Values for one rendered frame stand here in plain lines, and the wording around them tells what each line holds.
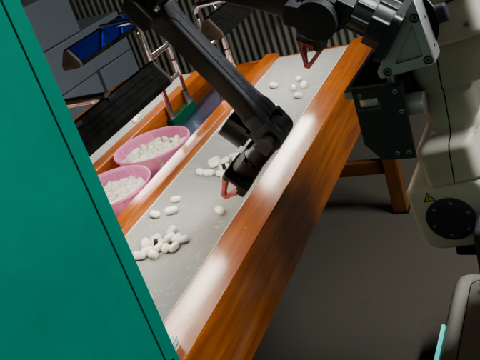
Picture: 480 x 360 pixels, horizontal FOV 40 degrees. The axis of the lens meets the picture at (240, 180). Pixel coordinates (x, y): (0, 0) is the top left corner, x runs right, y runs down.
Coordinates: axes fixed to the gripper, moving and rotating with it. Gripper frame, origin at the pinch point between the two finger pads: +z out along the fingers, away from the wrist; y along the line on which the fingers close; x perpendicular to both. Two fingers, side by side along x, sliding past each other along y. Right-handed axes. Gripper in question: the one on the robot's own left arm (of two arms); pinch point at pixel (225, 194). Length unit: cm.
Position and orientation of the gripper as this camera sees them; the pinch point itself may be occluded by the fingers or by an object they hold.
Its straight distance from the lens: 157.9
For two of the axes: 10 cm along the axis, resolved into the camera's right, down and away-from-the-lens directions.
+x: 8.1, 5.9, 0.4
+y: -3.5, 5.3, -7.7
